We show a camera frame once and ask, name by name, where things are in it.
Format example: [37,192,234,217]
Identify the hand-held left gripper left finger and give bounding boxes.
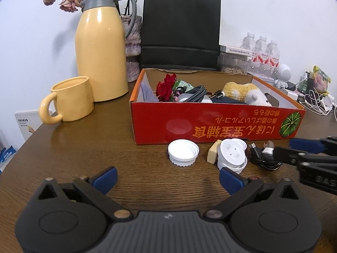
[37,166,133,220]

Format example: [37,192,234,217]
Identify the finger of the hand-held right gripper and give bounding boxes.
[273,147,337,167]
[289,136,337,155]

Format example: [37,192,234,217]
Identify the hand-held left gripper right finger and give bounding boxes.
[204,167,301,220]

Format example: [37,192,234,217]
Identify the white plug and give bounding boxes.
[263,140,275,159]

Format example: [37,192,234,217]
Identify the black usb cable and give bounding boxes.
[248,142,282,171]

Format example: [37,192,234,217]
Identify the beige block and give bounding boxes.
[207,140,222,164]

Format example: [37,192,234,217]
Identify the white screw cap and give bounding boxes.
[168,139,200,167]

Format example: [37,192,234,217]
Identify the red cardboard box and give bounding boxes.
[130,68,306,145]

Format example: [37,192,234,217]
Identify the navy zip case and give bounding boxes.
[211,96,245,104]

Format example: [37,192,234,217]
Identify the purple drawstring pouch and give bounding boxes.
[141,82,158,102]

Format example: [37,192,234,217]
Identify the grey braided cable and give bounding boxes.
[183,85,224,102]

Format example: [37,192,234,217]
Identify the clear plastic wrapper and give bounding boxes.
[175,79,194,91]

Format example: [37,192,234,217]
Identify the red artificial rose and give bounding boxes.
[155,74,177,102]

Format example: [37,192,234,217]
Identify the colourful snack packet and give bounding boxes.
[312,65,331,93]

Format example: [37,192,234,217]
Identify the white robot figure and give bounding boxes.
[274,64,292,89]

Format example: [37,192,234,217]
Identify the yellow ceramic mug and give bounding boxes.
[39,76,94,125]

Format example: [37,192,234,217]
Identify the white booklet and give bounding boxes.
[14,109,41,141]

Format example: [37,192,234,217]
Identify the blue white packets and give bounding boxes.
[0,145,17,173]

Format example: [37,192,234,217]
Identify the clear sunflower seed container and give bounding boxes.
[218,53,249,75]

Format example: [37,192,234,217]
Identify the white flat box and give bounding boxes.
[219,44,253,56]

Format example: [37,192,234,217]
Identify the yellow thermos jug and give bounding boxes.
[74,0,137,102]

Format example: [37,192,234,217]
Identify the pink mottled vase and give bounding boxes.
[122,15,143,83]

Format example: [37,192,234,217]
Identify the black paper bag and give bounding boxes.
[139,0,222,71]

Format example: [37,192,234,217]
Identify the white cable tangle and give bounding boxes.
[297,88,337,116]

